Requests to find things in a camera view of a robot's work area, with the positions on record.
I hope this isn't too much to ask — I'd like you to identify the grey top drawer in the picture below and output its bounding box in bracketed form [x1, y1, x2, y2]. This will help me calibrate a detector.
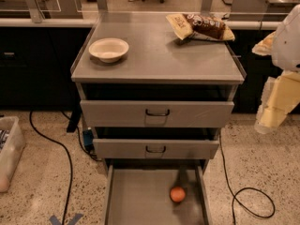
[81, 100, 233, 128]

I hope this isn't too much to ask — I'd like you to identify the black floor cable right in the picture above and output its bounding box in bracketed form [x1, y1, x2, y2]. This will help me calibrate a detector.
[218, 134, 277, 225]

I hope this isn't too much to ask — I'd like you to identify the white bowl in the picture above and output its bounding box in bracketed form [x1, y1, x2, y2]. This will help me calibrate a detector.
[88, 38, 129, 63]

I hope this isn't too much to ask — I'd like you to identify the orange fruit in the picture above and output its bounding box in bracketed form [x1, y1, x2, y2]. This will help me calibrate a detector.
[170, 187, 186, 203]

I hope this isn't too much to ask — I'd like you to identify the grey drawer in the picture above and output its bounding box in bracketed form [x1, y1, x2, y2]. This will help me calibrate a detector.
[101, 165, 213, 225]
[81, 100, 233, 128]
[93, 139, 219, 159]

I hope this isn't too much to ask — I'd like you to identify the grey bottom drawer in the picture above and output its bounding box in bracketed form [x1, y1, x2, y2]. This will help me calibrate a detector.
[101, 165, 213, 225]

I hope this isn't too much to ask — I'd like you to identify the black floor cable left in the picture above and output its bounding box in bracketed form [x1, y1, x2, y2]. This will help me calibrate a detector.
[28, 110, 74, 225]

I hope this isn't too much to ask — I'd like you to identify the blue tape floor mark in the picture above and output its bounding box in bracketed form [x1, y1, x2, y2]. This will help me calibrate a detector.
[48, 213, 84, 225]

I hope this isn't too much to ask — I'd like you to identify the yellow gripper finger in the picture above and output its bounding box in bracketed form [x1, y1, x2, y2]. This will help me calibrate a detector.
[252, 32, 275, 56]
[254, 71, 300, 134]

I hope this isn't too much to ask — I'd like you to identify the clear plastic storage bin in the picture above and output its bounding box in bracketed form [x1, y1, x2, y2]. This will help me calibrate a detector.
[0, 116, 25, 192]

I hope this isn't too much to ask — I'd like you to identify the brown yellow chip bag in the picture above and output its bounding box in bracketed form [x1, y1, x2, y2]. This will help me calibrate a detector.
[166, 13, 235, 41]

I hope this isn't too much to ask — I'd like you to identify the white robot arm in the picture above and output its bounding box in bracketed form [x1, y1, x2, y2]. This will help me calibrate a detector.
[252, 5, 300, 134]

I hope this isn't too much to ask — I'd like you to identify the grey middle drawer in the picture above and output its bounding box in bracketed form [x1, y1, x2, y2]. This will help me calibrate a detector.
[93, 139, 219, 159]

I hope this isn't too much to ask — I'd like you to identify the grey drawer cabinet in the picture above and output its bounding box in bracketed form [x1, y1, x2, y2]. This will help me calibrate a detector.
[70, 10, 248, 173]

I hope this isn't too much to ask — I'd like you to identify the black floor cable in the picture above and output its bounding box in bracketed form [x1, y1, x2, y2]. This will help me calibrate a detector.
[218, 134, 277, 225]
[28, 110, 74, 225]

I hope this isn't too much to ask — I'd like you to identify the blue power box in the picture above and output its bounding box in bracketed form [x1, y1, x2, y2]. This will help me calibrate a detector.
[82, 129, 94, 152]

